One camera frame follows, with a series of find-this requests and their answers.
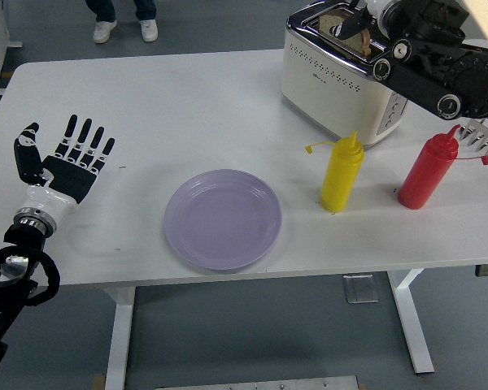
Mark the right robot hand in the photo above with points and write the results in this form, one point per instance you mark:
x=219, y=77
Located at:
x=355, y=24

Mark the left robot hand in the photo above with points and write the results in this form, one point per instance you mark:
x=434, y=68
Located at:
x=69, y=176

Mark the slice of bread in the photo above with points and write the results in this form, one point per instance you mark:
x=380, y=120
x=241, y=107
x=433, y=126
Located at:
x=355, y=42

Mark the cream and chrome toaster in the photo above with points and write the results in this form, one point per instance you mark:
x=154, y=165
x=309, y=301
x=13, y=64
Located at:
x=321, y=93

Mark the purple round plate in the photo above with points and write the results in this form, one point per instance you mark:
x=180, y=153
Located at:
x=223, y=219

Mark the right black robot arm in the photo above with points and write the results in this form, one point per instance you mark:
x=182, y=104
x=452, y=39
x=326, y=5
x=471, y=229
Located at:
x=423, y=87

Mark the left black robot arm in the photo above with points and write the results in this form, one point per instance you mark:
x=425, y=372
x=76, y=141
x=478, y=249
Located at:
x=24, y=239

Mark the small metal floor plate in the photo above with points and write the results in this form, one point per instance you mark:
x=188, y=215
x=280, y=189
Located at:
x=360, y=288

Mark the long metal floor plate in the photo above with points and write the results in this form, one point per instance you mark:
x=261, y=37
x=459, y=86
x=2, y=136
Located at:
x=256, y=383

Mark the person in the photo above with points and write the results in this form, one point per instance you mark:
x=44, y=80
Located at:
x=104, y=30

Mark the yellow squeeze bottle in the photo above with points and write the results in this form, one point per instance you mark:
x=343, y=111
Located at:
x=339, y=178

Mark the red squeeze bottle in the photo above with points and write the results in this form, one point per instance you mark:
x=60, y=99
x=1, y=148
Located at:
x=427, y=174

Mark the white table leg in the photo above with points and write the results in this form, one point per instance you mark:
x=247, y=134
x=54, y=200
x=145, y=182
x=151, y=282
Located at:
x=120, y=337
x=412, y=325

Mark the metal toast rack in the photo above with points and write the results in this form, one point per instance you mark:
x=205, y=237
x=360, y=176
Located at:
x=486, y=140

